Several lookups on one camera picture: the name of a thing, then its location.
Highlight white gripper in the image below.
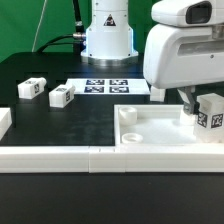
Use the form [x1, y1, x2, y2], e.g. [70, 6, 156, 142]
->
[143, 24, 224, 115]

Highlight white square tabletop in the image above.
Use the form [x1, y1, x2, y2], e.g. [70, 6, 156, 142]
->
[114, 105, 224, 148]

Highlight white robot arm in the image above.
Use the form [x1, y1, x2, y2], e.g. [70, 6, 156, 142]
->
[81, 0, 224, 114]

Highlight white U-shaped obstacle fence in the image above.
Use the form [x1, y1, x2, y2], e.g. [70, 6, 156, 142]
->
[0, 108, 224, 173]

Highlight white marker base plate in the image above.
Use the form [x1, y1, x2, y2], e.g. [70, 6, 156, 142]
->
[66, 78, 150, 95]

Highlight black cables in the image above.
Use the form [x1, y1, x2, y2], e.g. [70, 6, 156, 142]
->
[35, 0, 88, 54]

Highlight thin white cable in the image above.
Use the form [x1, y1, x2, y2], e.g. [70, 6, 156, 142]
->
[31, 0, 48, 53]

